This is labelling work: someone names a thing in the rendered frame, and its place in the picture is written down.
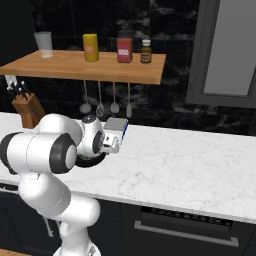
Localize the small brown bottle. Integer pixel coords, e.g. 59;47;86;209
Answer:
140;39;153;65

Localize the wooden wall shelf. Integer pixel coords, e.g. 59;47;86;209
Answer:
0;49;167;86

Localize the grey appliance handle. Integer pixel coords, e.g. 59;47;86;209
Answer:
133;219;240;248

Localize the grey cabinet door handle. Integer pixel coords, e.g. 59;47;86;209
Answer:
42;215;55;239

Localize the clear glass cup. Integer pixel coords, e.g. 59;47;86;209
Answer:
33;31;55;59

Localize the black bowl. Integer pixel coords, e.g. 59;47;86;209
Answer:
74;151;108;169

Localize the hanging grey narrow spatula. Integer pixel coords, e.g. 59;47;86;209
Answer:
125;82;133;119

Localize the yellow bottle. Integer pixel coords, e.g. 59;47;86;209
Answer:
82;32;100;63

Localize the hanging grey ladle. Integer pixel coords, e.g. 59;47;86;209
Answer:
79;79;93;114

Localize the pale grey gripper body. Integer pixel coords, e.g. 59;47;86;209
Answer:
104;117;130;146

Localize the dark base cabinet door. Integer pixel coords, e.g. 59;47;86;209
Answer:
0;189;123;256

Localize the black-handled knife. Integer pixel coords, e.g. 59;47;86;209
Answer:
4;75;20;100
19;80;32;100

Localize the hanging grey slotted spatula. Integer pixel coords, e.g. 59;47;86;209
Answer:
95;80;106;118

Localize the red jar with dark lid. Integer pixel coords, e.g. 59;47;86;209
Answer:
116;30;134;64

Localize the wooden knife block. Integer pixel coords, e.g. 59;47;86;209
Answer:
11;92;47;130

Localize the black built-in appliance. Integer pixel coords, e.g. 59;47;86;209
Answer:
120;202;256;256

